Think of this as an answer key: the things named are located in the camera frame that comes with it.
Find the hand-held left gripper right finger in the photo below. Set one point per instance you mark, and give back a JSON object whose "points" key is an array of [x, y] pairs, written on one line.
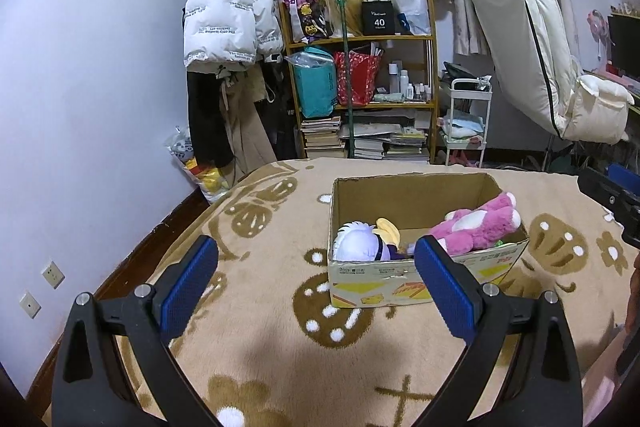
{"points": [[445, 287]]}

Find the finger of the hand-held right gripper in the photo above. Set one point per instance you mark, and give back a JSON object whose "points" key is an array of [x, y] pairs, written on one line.
{"points": [[607, 197]]}

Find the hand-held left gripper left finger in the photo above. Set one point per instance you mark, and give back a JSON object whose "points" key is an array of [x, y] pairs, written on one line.
{"points": [[187, 292]]}

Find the pink plush bear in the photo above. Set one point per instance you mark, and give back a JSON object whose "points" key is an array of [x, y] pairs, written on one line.
{"points": [[480, 227]]}

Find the printed cardboard box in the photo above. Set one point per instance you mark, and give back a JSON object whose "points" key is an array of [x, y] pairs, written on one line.
{"points": [[370, 292]]}

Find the white duck plush toy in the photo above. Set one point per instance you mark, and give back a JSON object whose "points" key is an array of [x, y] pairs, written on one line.
{"points": [[357, 239]]}

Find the green packet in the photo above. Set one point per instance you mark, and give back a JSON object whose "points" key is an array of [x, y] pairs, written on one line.
{"points": [[495, 243]]}

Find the cream cushion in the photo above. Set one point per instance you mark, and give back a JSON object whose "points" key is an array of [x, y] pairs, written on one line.
{"points": [[597, 112]]}

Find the beige mushroom print blanket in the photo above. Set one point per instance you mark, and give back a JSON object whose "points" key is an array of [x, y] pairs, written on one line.
{"points": [[260, 357]]}

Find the plastic bag of yellow toys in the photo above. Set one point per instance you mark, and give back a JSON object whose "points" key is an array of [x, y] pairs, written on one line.
{"points": [[200, 172]]}

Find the black monitor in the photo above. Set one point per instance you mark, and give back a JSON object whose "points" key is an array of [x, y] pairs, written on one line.
{"points": [[625, 47]]}

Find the pile of magazines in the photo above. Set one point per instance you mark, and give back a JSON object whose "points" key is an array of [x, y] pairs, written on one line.
{"points": [[395, 142]]}

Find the white trolley cart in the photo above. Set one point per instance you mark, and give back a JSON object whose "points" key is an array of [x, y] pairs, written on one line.
{"points": [[467, 127]]}

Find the pink fan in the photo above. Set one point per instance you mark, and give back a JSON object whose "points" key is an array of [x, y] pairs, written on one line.
{"points": [[597, 24]]}

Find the black hanging coat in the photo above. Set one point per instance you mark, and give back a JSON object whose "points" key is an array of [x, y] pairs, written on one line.
{"points": [[207, 117]]}

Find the beige hanging garment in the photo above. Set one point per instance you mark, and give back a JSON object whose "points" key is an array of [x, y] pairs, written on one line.
{"points": [[250, 127]]}

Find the folded white mattress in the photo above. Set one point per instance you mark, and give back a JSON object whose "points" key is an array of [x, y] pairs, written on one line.
{"points": [[520, 32]]}

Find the stack of books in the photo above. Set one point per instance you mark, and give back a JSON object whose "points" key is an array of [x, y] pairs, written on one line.
{"points": [[322, 137]]}

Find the group of white cosmetic bottles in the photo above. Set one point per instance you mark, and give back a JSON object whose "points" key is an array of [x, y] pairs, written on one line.
{"points": [[412, 87]]}

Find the red patterned bag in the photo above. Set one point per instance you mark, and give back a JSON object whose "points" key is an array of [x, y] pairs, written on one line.
{"points": [[356, 79]]}

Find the green pole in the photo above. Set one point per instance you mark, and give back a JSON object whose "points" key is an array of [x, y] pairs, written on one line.
{"points": [[348, 82]]}

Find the teal shopping bag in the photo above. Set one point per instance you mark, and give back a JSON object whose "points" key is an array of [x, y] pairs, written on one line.
{"points": [[314, 87]]}

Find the wooden shelf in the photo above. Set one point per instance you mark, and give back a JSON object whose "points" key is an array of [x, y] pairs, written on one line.
{"points": [[380, 38]]}

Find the black box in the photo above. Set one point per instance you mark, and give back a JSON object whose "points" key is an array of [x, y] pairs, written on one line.
{"points": [[378, 18]]}

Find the white puffer jacket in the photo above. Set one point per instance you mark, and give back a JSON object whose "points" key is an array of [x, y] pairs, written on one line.
{"points": [[220, 7]]}

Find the blond wig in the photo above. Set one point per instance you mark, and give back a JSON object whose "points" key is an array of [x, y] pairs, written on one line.
{"points": [[350, 12]]}

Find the pink and black printed bag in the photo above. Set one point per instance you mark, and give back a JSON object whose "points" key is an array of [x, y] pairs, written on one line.
{"points": [[305, 12]]}

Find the white wall socket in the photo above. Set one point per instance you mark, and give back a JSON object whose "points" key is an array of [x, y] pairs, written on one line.
{"points": [[52, 274], [30, 304]]}

